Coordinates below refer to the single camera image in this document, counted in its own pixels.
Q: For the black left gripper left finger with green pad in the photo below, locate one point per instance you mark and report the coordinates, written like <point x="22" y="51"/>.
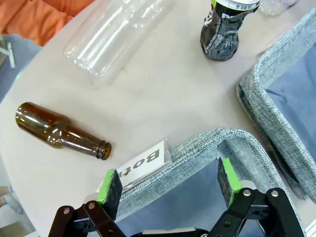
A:
<point x="109" y="190"/>

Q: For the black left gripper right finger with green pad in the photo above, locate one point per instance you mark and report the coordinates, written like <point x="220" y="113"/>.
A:
<point x="228" y="180"/>

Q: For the crushed black drink can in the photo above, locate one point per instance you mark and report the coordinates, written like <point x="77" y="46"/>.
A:
<point x="222" y="32"/>

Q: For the grey fabric basket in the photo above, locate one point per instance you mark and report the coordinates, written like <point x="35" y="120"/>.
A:
<point x="266" y="98"/>
<point x="197" y="145"/>

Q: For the white bottle label sign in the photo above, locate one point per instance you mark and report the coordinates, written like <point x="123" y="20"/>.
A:
<point x="145" y="165"/>

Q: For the brown glass bottle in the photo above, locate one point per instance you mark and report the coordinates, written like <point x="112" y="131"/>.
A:
<point x="42" y="122"/>

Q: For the clear plastic bottle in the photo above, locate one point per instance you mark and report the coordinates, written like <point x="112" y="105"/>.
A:
<point x="111" y="37"/>

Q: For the clear plastic cup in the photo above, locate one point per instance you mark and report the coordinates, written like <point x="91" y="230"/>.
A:
<point x="274" y="7"/>

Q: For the person's orange garment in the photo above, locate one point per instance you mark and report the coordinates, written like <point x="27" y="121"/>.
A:
<point x="37" y="17"/>

